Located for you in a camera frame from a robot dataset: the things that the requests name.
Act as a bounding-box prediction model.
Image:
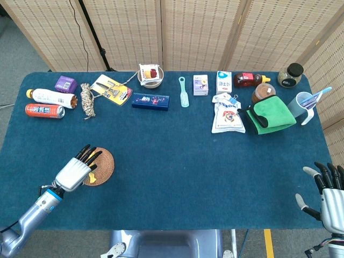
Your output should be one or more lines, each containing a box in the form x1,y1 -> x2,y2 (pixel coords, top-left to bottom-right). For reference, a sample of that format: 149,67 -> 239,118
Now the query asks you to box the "brown lidded cup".
251,83 -> 277,104

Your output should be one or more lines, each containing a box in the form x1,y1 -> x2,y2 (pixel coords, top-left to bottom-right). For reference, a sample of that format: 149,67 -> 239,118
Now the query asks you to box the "white snack packet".
138,63 -> 161,86

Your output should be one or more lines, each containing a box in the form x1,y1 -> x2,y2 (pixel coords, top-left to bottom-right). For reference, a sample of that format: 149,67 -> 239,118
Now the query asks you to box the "glass jar black lid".
277,62 -> 305,88

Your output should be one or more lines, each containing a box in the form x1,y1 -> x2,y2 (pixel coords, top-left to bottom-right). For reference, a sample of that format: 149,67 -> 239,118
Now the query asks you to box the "white bottle yellow cap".
26,88 -> 78,110

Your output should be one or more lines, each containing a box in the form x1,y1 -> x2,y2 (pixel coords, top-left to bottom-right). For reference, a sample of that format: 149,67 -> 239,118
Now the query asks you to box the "teal plastic brush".
178,76 -> 190,108

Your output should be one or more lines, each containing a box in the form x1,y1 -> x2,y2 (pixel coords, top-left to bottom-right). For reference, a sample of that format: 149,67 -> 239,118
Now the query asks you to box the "amber honey bottle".
233,72 -> 271,88

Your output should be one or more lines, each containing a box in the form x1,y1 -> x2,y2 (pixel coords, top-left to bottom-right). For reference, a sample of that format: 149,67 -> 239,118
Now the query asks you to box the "black tripod stand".
77,0 -> 117,72

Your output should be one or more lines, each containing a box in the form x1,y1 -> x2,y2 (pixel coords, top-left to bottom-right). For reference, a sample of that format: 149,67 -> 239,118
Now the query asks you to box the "white printed snack bag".
211,92 -> 246,134

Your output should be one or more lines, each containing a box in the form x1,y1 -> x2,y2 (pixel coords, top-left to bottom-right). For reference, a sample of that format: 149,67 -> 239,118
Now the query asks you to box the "bamboo folding screen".
0,0 -> 344,189

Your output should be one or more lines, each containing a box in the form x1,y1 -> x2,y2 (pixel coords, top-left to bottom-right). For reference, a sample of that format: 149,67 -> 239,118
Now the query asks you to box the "orange soda can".
25,103 -> 66,119

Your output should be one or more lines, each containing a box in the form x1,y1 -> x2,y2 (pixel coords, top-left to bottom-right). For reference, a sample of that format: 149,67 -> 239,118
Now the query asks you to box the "razor on yellow card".
90,74 -> 133,106

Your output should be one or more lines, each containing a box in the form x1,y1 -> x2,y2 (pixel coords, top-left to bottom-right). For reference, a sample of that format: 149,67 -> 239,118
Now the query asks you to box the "purple cardboard box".
54,75 -> 78,94

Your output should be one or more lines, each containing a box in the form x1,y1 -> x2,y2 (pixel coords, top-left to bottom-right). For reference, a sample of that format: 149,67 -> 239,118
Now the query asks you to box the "translucent cup white handle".
287,91 -> 315,126

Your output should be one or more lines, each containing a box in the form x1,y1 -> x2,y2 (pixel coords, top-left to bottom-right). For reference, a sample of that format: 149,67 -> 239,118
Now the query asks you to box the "thin black hanging cable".
69,0 -> 89,72

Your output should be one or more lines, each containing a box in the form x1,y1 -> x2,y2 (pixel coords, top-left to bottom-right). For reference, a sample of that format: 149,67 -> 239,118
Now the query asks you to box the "dark blue pencil box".
131,92 -> 170,112

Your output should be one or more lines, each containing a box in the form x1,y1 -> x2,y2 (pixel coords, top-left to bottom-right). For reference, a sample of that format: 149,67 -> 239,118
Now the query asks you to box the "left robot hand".
55,144 -> 103,193

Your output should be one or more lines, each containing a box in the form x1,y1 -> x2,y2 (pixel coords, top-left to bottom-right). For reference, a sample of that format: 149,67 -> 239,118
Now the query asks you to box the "yellow twisted stick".
87,150 -> 98,186

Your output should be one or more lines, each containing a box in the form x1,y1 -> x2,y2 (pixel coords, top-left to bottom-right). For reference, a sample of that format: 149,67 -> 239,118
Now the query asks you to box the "round woven rattan coaster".
82,147 -> 115,187

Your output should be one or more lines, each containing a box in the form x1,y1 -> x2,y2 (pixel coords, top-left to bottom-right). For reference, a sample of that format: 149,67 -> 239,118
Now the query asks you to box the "blue toothpaste tube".
300,91 -> 323,110

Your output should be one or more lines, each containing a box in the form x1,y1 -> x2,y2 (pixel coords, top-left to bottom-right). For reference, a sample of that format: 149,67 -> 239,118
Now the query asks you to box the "light blue toothbrush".
299,86 -> 333,105

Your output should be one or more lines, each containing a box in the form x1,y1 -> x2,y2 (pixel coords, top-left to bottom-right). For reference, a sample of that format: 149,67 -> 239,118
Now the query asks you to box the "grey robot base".
101,229 -> 234,258

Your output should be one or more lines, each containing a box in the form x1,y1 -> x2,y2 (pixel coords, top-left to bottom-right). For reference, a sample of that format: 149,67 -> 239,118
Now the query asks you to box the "white and blue carton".
216,70 -> 233,95

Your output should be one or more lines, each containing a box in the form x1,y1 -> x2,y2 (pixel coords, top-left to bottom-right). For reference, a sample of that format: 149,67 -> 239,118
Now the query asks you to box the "green microfiber cloth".
245,94 -> 297,136

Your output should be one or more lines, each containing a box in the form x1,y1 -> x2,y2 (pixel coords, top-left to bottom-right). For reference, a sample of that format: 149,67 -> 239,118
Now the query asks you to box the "white and purple box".
193,74 -> 209,96

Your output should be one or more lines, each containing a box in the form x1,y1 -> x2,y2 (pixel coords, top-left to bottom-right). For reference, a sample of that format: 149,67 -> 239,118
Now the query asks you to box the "blue felt table cover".
0,71 -> 335,231

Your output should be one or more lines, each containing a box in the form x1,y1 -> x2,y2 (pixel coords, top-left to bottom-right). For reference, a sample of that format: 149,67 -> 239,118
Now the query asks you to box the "white table leg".
231,229 -> 239,258

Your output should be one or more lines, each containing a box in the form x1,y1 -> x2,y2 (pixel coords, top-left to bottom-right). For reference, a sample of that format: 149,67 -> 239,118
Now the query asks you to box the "braided rope bundle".
80,71 -> 139,120

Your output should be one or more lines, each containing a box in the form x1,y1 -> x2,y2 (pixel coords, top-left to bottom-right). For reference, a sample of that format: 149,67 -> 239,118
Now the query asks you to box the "beige bowl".
137,66 -> 164,89

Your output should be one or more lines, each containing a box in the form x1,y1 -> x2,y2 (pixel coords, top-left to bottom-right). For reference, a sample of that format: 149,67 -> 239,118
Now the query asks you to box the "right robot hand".
295,161 -> 344,236

